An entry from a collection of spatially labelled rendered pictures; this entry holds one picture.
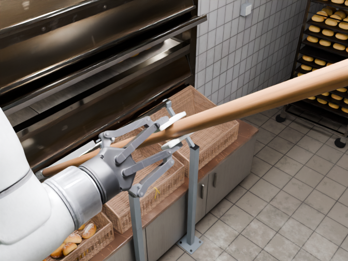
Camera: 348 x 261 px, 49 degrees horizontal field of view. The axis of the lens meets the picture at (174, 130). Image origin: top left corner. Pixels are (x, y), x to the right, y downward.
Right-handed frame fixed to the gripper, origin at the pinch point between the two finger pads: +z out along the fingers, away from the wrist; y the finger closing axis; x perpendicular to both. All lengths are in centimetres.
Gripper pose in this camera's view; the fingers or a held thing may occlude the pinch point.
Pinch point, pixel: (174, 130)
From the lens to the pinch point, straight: 73.6
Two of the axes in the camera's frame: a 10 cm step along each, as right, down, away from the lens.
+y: 4.7, 8.7, 1.3
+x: 5.5, -1.8, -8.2
